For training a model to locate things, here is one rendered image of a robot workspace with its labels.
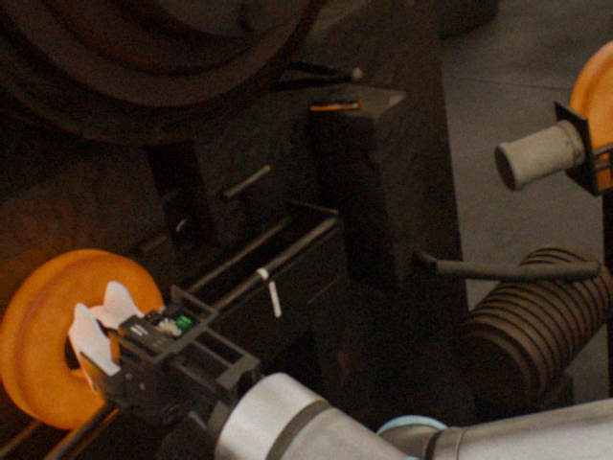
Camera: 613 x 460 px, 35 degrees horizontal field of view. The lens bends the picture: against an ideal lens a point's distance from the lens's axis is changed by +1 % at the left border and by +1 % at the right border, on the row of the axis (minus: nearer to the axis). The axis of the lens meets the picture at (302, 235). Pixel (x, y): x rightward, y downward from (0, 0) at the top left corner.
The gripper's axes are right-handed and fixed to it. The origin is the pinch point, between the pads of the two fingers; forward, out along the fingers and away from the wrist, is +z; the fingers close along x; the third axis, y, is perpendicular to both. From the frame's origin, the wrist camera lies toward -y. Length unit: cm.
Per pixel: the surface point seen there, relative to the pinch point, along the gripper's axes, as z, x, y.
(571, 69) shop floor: 51, -233, -96
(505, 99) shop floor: 59, -206, -98
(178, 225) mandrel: 6.2, -17.9, -3.6
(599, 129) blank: -20, -63, -3
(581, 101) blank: -17, -62, 1
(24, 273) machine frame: 6.4, 0.5, 2.2
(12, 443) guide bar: 0.1, 8.8, -8.5
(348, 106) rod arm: -8.7, -26.5, 13.4
